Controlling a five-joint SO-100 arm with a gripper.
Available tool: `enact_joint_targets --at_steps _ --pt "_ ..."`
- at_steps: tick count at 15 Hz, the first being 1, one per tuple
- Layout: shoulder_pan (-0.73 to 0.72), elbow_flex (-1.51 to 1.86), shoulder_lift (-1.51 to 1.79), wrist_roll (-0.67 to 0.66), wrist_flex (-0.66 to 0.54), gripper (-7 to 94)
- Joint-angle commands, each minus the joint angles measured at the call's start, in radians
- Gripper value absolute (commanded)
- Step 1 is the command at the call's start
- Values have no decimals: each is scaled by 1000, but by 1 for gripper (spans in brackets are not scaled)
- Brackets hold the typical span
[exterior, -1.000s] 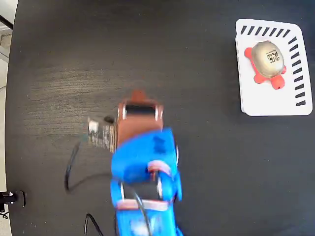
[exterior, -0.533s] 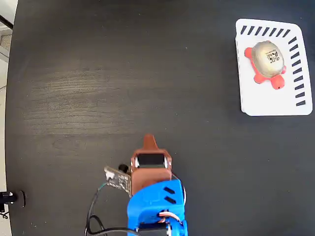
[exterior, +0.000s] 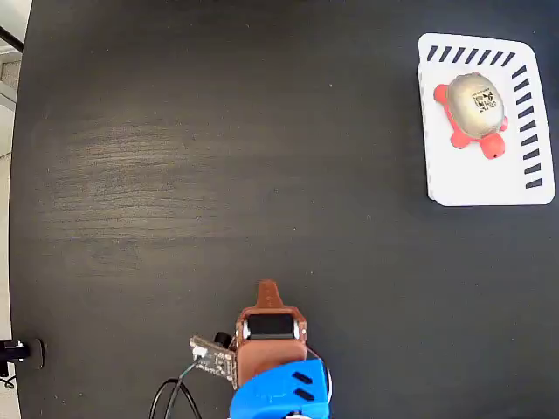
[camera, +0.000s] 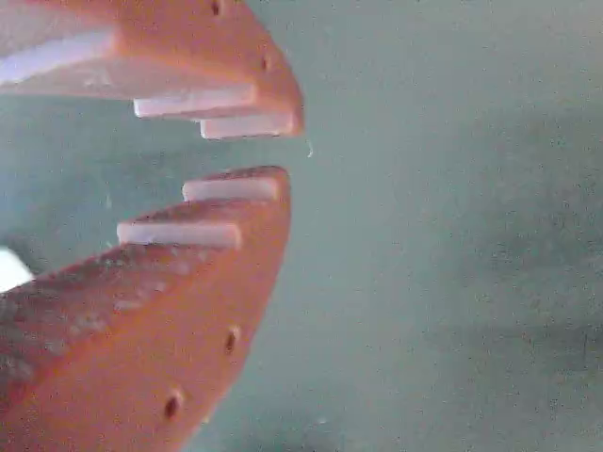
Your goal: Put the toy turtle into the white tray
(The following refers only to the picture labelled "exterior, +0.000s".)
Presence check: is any pink turtle toy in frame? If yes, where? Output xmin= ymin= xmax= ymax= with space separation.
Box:
xmin=432 ymin=72 xmax=510 ymax=161

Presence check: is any white plastic basket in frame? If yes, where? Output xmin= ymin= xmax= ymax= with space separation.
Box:
xmin=417 ymin=32 xmax=556 ymax=207

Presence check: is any black table clamp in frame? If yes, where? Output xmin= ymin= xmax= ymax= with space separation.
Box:
xmin=0 ymin=338 xmax=47 ymax=379

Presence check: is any black metal bar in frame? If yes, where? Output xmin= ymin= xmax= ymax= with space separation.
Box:
xmin=0 ymin=24 xmax=25 ymax=52

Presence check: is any gripper camera circuit board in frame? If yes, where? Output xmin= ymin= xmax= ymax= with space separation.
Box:
xmin=189 ymin=331 xmax=239 ymax=390

